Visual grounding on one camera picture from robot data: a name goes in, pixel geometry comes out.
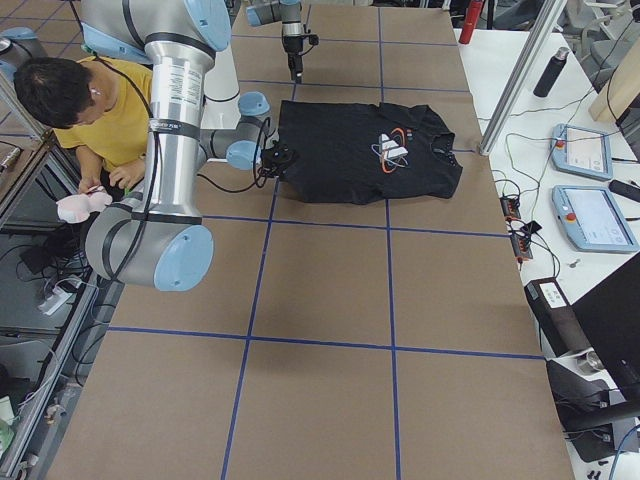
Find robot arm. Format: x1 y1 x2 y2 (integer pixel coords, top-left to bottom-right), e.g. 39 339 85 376
246 0 319 84
81 1 297 291

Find near teach pendant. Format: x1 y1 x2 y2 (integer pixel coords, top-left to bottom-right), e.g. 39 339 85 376
551 185 639 253

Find aluminium frame post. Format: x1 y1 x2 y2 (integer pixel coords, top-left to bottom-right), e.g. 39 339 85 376
478 0 566 156

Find red fire extinguisher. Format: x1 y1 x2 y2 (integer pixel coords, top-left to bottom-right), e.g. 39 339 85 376
458 0 484 45

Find black monitor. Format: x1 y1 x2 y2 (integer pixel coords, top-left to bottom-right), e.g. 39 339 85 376
573 255 640 399

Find orange black power strip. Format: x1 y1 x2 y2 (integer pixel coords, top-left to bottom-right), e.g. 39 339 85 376
500 196 533 264

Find black remote handle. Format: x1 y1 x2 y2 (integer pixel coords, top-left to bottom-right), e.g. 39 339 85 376
608 180 640 202

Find far teach pendant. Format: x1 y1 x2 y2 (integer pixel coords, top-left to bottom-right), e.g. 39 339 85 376
550 124 613 181

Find teach pendant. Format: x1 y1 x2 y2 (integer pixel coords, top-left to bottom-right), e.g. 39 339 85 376
551 185 639 253
550 124 613 181

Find black box with label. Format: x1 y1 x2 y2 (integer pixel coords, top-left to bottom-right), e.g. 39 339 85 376
524 277 591 356

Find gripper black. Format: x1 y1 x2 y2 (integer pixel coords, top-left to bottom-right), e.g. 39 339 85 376
259 141 299 178
282 33 319 83

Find person in yellow shirt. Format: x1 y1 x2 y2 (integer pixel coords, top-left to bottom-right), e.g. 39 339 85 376
13 57 152 200

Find black water bottle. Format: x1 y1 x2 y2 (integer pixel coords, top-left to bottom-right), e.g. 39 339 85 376
533 47 571 98

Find pink plush toy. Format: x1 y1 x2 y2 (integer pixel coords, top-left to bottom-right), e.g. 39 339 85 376
56 186 113 224

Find black graphic t-shirt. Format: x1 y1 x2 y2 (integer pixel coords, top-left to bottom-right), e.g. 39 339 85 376
278 101 463 205

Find white power strip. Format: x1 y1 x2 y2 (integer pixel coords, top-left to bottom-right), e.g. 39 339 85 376
38 291 71 316

